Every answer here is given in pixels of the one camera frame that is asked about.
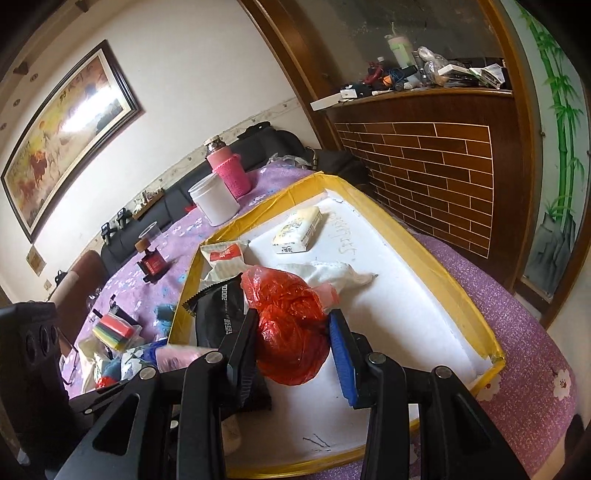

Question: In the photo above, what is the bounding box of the pink packet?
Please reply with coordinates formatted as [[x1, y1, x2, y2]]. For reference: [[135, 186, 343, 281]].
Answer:
[[154, 346, 208, 372]]

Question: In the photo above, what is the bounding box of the small black pouch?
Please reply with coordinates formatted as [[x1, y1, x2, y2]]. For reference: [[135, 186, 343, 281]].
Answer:
[[238, 121, 271, 139]]

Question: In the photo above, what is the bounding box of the white tissue pack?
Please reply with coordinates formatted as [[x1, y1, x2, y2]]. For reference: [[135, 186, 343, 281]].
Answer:
[[271, 206, 324, 254]]

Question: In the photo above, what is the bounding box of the black bag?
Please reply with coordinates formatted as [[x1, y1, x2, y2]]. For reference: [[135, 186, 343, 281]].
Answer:
[[302, 148, 370, 195]]

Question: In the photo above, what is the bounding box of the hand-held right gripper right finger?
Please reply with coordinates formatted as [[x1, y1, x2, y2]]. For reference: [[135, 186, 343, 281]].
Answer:
[[329, 308, 532, 480]]

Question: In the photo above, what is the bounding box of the multicoloured sponge pack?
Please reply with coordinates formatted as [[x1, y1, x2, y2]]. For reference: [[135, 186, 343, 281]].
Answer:
[[91, 313, 143, 354]]

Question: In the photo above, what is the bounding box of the bamboo wall painting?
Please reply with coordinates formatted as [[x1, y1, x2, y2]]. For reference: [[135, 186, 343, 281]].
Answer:
[[501, 0, 591, 305]]

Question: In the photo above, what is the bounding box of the white flat box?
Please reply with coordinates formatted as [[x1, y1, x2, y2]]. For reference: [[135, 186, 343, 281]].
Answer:
[[310, 90, 358, 112]]

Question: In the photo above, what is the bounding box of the large framed painting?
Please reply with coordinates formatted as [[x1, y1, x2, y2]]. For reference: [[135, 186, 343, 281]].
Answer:
[[0, 39, 144, 244]]

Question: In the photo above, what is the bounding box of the wooden tray with ornaments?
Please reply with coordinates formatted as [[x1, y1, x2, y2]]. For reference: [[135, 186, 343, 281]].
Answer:
[[131, 189, 167, 215]]

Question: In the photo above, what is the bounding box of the wooden arch frame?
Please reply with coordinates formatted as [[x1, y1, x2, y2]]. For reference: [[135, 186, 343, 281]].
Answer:
[[238, 0, 571, 328]]

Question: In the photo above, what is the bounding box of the white plastic jar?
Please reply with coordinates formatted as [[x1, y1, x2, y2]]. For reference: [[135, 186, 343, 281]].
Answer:
[[188, 173, 242, 228]]

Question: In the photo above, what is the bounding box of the blue white packet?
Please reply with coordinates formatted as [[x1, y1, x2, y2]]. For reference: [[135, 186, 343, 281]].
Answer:
[[120, 344, 160, 381]]

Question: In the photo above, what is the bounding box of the pile of counter clutter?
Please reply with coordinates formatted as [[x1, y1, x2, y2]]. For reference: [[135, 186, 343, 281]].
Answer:
[[339, 44, 506, 93]]

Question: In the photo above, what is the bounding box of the black sofa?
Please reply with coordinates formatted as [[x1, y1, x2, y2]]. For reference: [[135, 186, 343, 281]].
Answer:
[[99, 122, 305, 273]]

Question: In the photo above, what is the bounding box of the brown chair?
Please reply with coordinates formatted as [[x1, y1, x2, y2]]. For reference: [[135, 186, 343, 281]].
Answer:
[[55, 251, 112, 342]]

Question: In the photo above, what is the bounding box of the white green jug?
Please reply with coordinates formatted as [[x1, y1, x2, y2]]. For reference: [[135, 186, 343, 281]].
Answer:
[[387, 23, 416, 70]]

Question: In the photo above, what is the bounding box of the white red snack packet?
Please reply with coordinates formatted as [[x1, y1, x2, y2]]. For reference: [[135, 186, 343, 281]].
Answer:
[[198, 240, 250, 284]]

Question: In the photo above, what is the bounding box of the black and red bottle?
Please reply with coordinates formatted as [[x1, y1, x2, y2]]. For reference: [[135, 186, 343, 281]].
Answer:
[[135, 235, 169, 283]]

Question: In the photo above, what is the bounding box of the white plastic bag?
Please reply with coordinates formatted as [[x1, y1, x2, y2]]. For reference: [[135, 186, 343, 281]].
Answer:
[[277, 261, 379, 301]]

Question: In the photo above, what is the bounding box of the pink sleeved bottle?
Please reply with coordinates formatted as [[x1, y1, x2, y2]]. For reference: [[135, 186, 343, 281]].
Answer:
[[204, 135, 253, 200]]

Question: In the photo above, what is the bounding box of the yellow taped foam tray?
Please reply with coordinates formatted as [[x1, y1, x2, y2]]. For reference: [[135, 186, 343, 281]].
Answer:
[[167, 171, 506, 478]]

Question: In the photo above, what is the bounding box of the red plastic bag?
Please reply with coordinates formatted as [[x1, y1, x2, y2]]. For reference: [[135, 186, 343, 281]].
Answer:
[[240, 265, 333, 387]]

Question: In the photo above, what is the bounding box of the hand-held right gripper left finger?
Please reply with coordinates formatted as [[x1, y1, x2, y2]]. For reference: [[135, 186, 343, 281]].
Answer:
[[55, 307, 262, 480]]

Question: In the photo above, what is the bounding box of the purple floral tablecloth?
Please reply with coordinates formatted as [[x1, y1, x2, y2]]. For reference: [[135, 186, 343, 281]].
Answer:
[[60, 164, 575, 480]]

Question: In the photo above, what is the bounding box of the small framed picture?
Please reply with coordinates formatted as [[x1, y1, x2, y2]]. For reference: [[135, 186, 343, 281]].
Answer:
[[25, 247, 47, 277]]

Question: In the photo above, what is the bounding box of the black packet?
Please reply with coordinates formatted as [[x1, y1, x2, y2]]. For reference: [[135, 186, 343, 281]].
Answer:
[[182, 272, 273, 411]]

